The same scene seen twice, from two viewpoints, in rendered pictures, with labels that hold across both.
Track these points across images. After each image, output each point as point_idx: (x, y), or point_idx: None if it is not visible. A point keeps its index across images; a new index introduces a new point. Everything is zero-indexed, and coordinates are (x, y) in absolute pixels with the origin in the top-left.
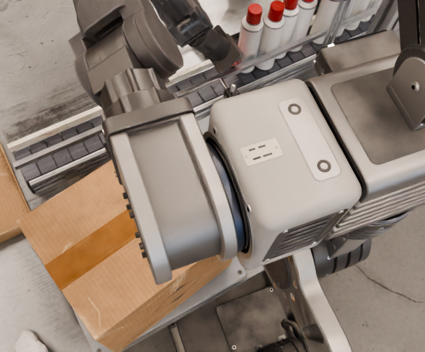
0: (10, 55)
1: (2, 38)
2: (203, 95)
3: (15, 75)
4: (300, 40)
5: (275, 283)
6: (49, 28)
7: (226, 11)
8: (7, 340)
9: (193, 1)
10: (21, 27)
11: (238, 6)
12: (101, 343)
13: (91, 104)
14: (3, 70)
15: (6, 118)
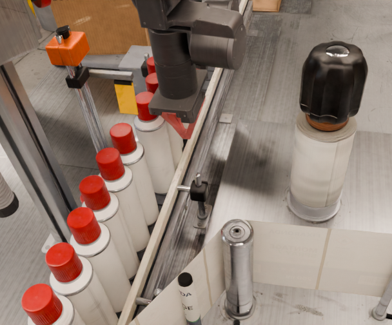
0: (354, 34)
1: (378, 35)
2: None
3: (329, 31)
4: (137, 140)
5: None
6: (370, 60)
7: (267, 158)
8: None
9: (220, 3)
10: (384, 47)
11: (265, 172)
12: None
13: (261, 54)
14: (339, 28)
15: (291, 18)
